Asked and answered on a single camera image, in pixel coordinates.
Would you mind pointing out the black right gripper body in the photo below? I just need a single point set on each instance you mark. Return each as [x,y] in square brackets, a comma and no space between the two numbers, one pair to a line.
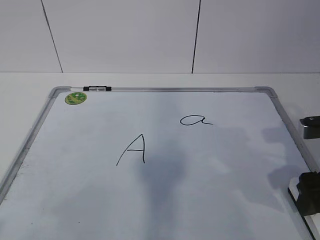
[308,201]

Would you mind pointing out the black and silver board clip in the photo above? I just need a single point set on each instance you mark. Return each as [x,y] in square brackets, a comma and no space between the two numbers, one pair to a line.
[99,88]

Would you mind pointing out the round green magnet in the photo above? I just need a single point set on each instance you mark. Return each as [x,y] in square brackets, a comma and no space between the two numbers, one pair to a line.
[75,98]

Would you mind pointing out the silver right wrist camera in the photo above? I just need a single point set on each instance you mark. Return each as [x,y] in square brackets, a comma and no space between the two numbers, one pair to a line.
[311,127]

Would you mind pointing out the white board with aluminium frame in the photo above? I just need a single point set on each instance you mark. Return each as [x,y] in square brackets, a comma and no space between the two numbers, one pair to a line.
[158,164]

